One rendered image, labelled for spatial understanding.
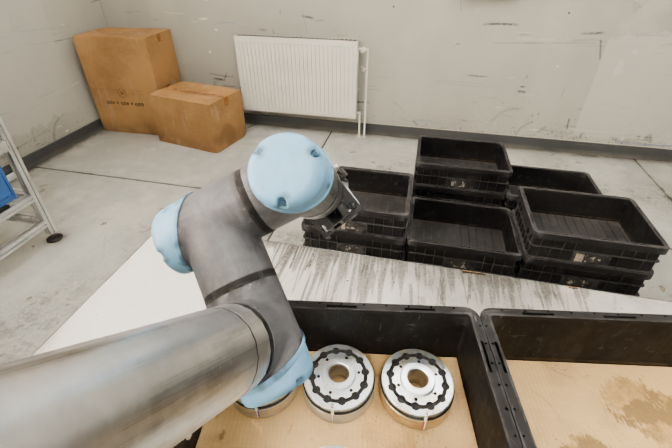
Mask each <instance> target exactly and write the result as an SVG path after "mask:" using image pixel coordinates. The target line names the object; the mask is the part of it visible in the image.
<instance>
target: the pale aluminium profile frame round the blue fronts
mask: <svg viewBox="0 0 672 448"><path fill-rule="evenodd" d="M2 154H4V155H5V157H6V159H7V161H8V163H9V164H10V166H11V168H12V170H13V172H12V173H10V174H9V175H7V176H6V177H7V179H8V181H9V182H10V181H12V180H14V179H16V178H17V180H18V182H19V183H20V185H21V187H22V189H17V188H13V190H14V192H15V194H16V196H17V198H16V199H17V200H15V201H14V202H12V203H10V204H9V205H7V204H6V205H4V206H2V207H1V208H0V223H2V222H3V221H5V220H8V221H14V222H20V223H26V224H33V225H31V226H30V227H28V228H27V229H25V230H24V231H22V232H21V233H19V234H18V235H17V236H15V237H14V238H12V239H11V240H9V241H8V242H6V243H5V244H3V245H2V246H0V261H1V260H2V259H4V258H5V257H6V256H8V255H9V254H11V253H12V252H13V251H15V250H16V249H18V248H19V247H20V246H22V245H23V244H25V243H26V242H27V241H29V240H30V239H32V238H33V237H34V236H36V235H37V234H39V233H40V232H41V231H43V230H44V231H45V233H46V234H49V235H50V236H49V237H47V239H46V241H47V243H55V242H58V241H60V240H61V239H62V238H63V234H61V233H56V234H54V232H56V231H57V229H56V227H55V225H54V223H53V221H52V219H51V217H50V215H49V213H48V211H47V209H46V207H45V205H44V203H43V201H42V199H41V197H40V195H39V193H38V191H37V189H36V187H35V185H34V183H33V181H32V179H31V177H30V175H29V173H28V171H27V169H26V167H25V165H24V163H23V161H22V159H21V157H20V155H19V153H18V151H17V149H16V147H15V145H14V143H13V141H12V139H11V137H10V135H9V133H8V131H7V129H6V127H5V125H4V123H3V121H2V119H1V117H0V155H2ZM29 205H30V206H31V207H32V208H33V210H34V212H35V215H34V214H28V213H21V212H19V211H21V210H22V209H24V208H26V207H27V206H29Z"/></svg>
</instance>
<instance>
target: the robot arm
mask: <svg viewBox="0 0 672 448"><path fill-rule="evenodd" d="M347 175H348V174H347V173H346V172H345V170H344V169H343V168H339V166H338V165H337V164H336V163H334V164H333V165H332V163H331V161H330V159H329V157H328V155H327V154H326V153H325V151H324V150H323V149H322V148H321V147H319V146H318V145H317V144H315V143H314V142H313V141H311V140H310V139H308V138H307V137H305V136H303V135H300V134H297V133H291V132H284V133H278V134H275V135H272V136H270V137H268V138H266V139H265V140H263V141H262V142H261V143H260V144H259V145H258V146H257V148H256V149H255V150H254V152H253V153H252V154H251V157H250V159H249V163H248V164H246V165H244V166H242V167H241V168H240V169H238V170H236V171H234V172H232V173H230V174H228V175H226V176H224V177H222V178H220V179H218V180H217V181H215V182H213V183H211V184H209V185H207V186H205V187H203V188H201V189H199V190H197V191H195V192H190V193H187V194H186V195H184V196H183V197H182V198H181V199H179V200H177V201H175V202H174V203H172V204H170V205H169V206H167V207H166V208H165V209H163V210H161V211H160V212H159V213H158V214H157V215H156V216H155V218H154V220H153V223H152V228H151V233H152V239H153V243H154V246H155V248H156V250H157V252H159V253H161V255H162V256H163V261H164V263H165V264H166V265H167V266H168V267H170V268H171V269H172V270H174V271H176V272H178V273H181V274H188V273H191V272H194V275H195V278H196V280H197V283H198V286H199V288H200V291H201V294H202V297H203V299H204V302H205V305H206V307H207V309H204V310H201V311H197V312H193V313H189V314H186V315H182V316H178V317H175V318H171V319H167V320H163V321H160V322H156V323H152V324H148V325H145V326H141V327H137V328H133V329H130V330H126V331H122V332H119V333H115V334H111V335H107V336H104V337H100V338H96V339H92V340H89V341H85V342H81V343H78V344H74V345H70V346H66V347H63V348H59V349H55V350H51V351H48V352H44V353H40V354H37V355H33V356H29V357H25V358H22V359H18V360H14V361H10V362H7V363H3V364H0V448H173V447H174V446H176V445H177V444H178V443H180V442H181V441H182V440H184V439H185V438H187V437H188V436H189V435H191V434H192V433H193V432H195V431H196V430H197V429H199V428H200V427H201V426H203V425H204V424H206V423H207V422H208V421H210V420H211V419H212V418H214V417H215V416H216V415H218V414H219V413H221V412H222V411H223V410H225V409H226V408H227V407H229V406H230V405H231V404H233V403H234V402H235V401H237V400H238V399H241V401H242V403H243V405H244V406H245V407H247V408H257V407H260V406H263V405H265V404H268V403H270V402H272V401H274V400H276V399H278V398H280V397H282V396H284V395H286V394H287V393H289V392H291V391H292V390H294V389H295V388H296V387H298V386H299V385H301V384H303V383H304V382H305V381H306V380H307V379H308V378H309V377H310V376H311V374H312V371H313V362H312V359H311V356H310V354H309V351H308V348H307V346H306V343H305V335H304V333H303V331H302V330H301V329H300V328H299V326H298V323H297V321H296V319H295V316H294V314H293V312H292V309H291V307H290V304H289V302H288V300H287V297H286V295H285V293H284V290H283V288H282V285H281V283H280V281H279V278H278V276H277V273H276V271H275V269H274V267H273V264H272V262H271V259H270V257H269V255H268V252H267V250H266V247H265V245H264V243H263V240H262V237H263V236H265V235H267V234H269V233H271V232H273V231H275V230H276V229H278V228H280V227H282V226H284V225H286V224H288V223H290V222H292V221H294V220H296V219H298V218H300V217H302V218H305V219H310V220H311V222H312V223H313V224H314V226H315V227H316V228H317V230H318V231H319V232H320V233H321V235H322V236H323V237H324V239H331V237H330V236H329V235H331V234H332V233H333V232H334V231H336V230H337V229H338V228H339V227H341V226H342V225H343V224H344V223H346V222H347V221H352V219H353V218H354V217H356V216H357V215H358V212H359V211H360V210H361V211H362V212H364V210H363V208H362V207H361V206H360V204H359V202H358V200H357V199H356V198H355V196H354V195H353V194H352V192H351V191H350V190H349V188H348V183H349V182H348V180H347V179H346V178H345V177H346V176H347ZM356 206H357V208H356V210H355V209H354V208H355V207H356ZM353 207H354V208H353ZM321 226H322V227H321ZM328 230H329V232H328V233H327V232H326V231H328Z"/></svg>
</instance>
